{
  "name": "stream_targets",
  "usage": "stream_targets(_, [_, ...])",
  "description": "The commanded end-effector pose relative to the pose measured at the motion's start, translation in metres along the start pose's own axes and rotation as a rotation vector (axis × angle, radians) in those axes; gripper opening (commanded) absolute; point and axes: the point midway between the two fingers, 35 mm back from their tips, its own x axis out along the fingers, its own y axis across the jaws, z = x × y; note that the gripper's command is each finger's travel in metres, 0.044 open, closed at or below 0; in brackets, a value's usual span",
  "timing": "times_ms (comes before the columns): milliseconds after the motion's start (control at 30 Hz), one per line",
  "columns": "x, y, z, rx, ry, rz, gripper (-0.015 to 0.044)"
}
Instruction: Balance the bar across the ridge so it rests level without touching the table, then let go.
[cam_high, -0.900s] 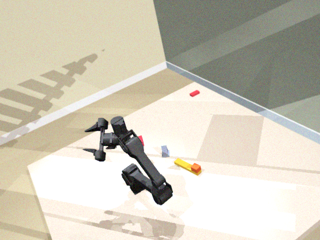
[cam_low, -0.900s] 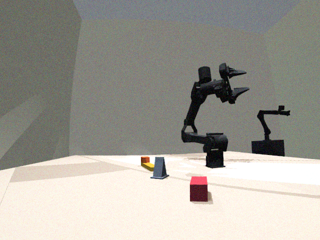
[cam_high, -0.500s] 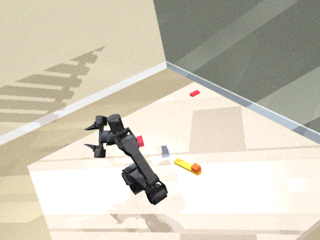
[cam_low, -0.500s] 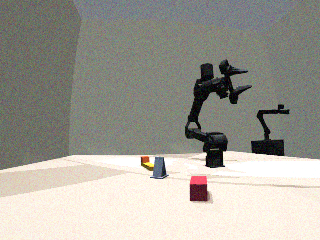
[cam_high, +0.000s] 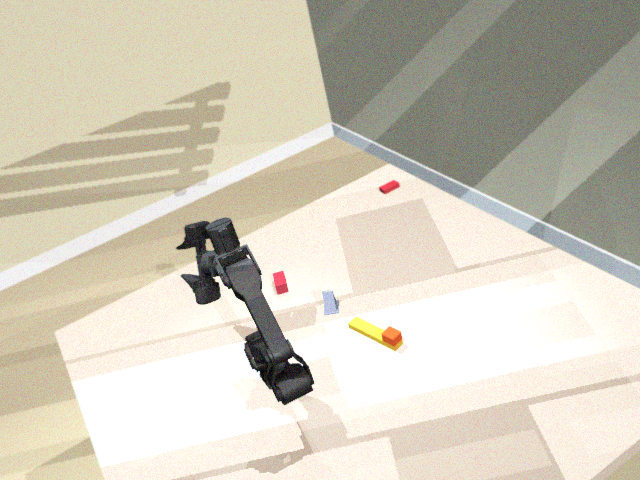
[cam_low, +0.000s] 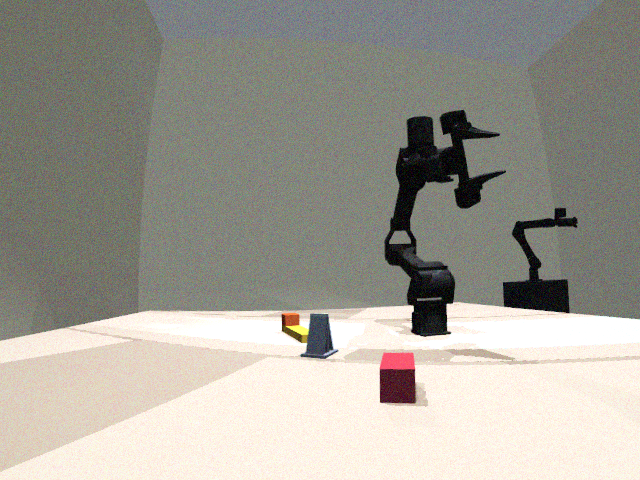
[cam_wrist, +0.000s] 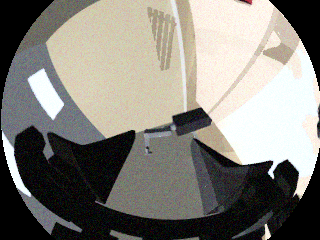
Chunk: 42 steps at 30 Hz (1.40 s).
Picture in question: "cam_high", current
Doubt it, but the red cube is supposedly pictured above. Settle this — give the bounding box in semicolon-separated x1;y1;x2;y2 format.
273;271;289;295

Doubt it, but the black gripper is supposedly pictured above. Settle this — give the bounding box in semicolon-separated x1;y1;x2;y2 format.
176;221;221;305

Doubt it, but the red rectangular block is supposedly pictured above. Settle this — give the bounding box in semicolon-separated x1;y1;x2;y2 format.
379;180;400;194

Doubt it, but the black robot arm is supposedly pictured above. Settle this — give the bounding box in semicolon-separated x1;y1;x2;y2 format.
206;218;315;405

